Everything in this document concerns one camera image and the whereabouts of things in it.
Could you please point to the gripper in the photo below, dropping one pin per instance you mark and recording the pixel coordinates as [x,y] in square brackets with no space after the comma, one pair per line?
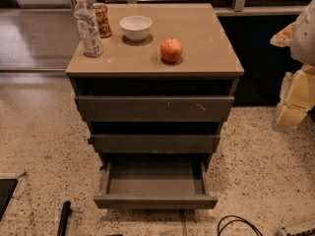
[304,41]

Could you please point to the grey bottom drawer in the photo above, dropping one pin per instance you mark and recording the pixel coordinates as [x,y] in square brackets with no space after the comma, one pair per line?
[155,181]

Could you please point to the grey drawer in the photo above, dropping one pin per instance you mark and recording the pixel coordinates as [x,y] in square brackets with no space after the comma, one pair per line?
[155,181]
[154,108]
[155,143]

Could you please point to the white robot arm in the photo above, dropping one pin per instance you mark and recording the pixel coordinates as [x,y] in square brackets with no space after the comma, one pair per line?
[299,37]

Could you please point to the grey drawer cabinet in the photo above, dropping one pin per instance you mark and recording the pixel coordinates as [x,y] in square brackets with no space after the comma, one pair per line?
[208,66]

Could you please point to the grey middle drawer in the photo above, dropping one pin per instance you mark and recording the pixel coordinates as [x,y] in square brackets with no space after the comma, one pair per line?
[155,143]

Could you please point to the grey top drawer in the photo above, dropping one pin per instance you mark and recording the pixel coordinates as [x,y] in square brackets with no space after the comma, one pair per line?
[154,108]

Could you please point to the grey power strip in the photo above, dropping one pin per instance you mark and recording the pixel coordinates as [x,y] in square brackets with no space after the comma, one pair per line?
[306,228]

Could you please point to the red apple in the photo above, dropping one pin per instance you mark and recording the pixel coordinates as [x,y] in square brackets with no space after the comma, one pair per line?
[171,49]

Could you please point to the white ceramic bowl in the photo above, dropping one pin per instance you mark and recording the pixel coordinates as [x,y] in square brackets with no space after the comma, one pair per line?
[136,28]

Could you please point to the clear plastic water bottle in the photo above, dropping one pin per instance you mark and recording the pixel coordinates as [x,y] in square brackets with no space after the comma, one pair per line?
[88,29]

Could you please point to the patterned drink can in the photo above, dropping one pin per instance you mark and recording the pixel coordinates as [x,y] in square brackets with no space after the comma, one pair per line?
[101,14]

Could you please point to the black bar on floor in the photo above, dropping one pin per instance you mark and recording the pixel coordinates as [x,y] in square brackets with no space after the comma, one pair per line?
[63,222]

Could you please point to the black mat corner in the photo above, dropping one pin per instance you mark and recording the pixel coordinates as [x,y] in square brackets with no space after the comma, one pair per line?
[7,188]

